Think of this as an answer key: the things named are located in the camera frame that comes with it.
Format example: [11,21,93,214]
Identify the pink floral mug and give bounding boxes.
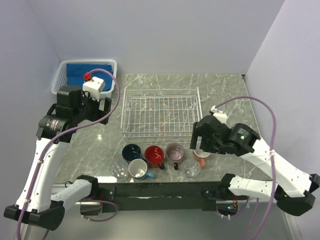
[192,148,210,168]

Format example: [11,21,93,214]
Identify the mauve mug black handle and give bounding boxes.
[165,143,185,170]

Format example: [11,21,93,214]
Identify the red mug black handle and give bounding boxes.
[144,145,165,170]

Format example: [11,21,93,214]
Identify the dark blue mug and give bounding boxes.
[121,144,142,162]

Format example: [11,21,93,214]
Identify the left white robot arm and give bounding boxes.
[4,85,115,231]

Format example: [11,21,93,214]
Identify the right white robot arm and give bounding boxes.
[190,115,320,216]

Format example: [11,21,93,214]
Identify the right clear glass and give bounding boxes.
[182,161,201,179]

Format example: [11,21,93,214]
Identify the clear glass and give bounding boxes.
[109,160,129,180]
[182,161,201,179]

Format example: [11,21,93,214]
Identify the white plastic basket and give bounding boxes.
[51,59,117,99]

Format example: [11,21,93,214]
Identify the blue cloth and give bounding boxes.
[66,63,114,92]

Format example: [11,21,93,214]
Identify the left clear glass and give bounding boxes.
[109,160,129,180]

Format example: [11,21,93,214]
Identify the light blue white mug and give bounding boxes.
[128,159,156,180]

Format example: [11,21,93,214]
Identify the black base beam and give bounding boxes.
[64,181,251,217]

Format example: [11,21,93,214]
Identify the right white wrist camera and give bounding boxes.
[210,105,228,124]

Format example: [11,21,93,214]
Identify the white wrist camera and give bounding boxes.
[210,105,228,124]
[82,76,106,102]

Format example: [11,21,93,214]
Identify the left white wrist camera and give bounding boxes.
[82,76,106,102]

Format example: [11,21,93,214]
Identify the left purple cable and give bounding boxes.
[15,68,121,240]

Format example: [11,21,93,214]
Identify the white wire dish rack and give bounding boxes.
[120,87,203,140]

